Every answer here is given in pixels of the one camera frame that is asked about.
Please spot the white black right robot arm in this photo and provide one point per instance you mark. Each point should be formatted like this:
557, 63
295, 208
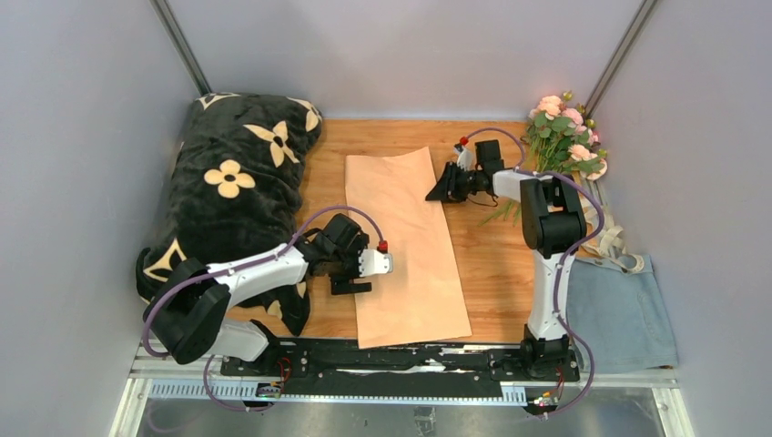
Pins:
553, 225

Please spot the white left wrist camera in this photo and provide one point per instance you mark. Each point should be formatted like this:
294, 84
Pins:
376, 261

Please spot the green and peach wrapping paper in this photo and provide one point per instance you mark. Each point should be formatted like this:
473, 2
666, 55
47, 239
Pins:
422, 298

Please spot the pink fake flower bouquet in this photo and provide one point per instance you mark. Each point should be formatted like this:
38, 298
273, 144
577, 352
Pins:
560, 137

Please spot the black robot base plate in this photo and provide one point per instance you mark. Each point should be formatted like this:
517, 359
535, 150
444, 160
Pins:
337, 367

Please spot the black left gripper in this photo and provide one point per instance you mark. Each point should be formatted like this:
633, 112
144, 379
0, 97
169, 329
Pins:
340, 284

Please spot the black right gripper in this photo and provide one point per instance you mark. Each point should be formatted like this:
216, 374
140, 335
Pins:
447, 189

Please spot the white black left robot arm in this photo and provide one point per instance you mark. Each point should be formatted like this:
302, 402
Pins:
186, 316

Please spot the aluminium front frame rail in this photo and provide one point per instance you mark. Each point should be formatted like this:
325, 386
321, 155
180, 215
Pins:
163, 398

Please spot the black floral plush blanket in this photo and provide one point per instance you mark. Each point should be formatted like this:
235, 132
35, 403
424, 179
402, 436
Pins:
234, 190

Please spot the blue denim tote bag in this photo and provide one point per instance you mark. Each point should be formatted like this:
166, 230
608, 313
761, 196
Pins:
616, 306

